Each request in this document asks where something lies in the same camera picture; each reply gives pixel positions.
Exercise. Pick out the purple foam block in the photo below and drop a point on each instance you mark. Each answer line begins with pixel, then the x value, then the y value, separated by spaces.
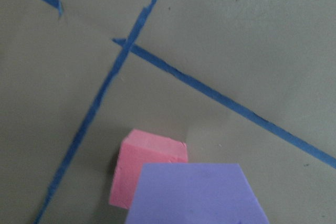
pixel 194 193

